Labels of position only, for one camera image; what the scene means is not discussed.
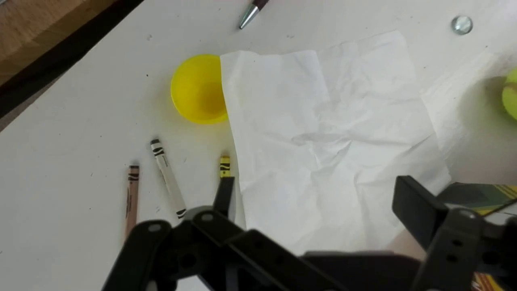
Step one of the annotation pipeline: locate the white paper napkin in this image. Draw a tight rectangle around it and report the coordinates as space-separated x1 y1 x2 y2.
219 30 452 256

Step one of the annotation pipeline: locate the pen with silver tip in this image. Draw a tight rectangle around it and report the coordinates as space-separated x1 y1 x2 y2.
238 0 270 30

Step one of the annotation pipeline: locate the clear glass bead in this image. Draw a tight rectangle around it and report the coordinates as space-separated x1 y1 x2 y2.
451 15 473 35

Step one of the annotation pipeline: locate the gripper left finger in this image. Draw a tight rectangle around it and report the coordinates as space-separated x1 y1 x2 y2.
102 176 340 291

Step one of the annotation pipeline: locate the tan crayon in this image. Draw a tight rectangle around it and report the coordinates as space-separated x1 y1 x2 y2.
124 164 140 240

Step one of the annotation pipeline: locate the green tennis ball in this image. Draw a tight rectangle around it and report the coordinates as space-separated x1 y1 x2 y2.
502 68 517 121

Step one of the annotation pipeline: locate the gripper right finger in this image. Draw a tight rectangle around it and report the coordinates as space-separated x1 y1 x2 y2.
392 175 517 291

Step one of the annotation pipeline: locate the white crayon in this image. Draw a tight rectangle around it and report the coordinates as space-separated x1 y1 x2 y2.
150 139 187 220

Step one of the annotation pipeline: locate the yellow plastic bowl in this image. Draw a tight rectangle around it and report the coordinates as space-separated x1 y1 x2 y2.
170 54 229 125

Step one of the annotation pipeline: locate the crayon box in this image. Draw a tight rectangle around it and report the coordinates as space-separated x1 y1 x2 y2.
436 182 517 291

